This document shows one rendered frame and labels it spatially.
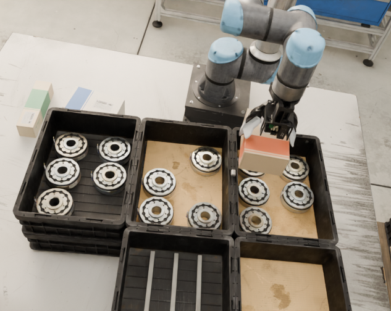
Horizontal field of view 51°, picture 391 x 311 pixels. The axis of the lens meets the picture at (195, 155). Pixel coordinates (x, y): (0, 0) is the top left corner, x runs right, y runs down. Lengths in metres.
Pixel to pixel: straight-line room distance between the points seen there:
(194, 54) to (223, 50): 1.61
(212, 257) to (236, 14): 0.67
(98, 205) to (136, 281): 0.27
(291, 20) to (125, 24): 2.44
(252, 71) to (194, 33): 1.82
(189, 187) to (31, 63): 0.95
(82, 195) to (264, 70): 0.75
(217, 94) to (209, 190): 0.43
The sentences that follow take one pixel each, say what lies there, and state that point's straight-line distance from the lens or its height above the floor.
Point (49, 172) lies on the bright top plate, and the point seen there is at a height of 0.86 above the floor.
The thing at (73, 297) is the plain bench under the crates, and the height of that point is 0.70.
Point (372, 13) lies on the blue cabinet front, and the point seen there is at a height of 0.41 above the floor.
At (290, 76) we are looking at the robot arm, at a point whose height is 1.37.
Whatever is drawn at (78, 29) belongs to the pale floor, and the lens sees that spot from 3.28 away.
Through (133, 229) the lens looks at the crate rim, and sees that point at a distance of 1.14.
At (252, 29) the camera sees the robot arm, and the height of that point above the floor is 1.40.
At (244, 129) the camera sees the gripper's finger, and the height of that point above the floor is 1.14.
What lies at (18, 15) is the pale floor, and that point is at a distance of 3.47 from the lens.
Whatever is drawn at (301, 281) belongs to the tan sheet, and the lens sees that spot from 1.27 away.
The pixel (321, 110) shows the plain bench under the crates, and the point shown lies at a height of 0.70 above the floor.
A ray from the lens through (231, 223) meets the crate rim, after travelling 1.18.
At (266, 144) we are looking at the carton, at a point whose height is 1.12.
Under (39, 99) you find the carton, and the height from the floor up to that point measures 0.76.
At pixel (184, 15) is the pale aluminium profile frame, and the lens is 3.24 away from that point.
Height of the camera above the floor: 1.95
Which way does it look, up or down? 52 degrees down
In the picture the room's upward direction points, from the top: 11 degrees clockwise
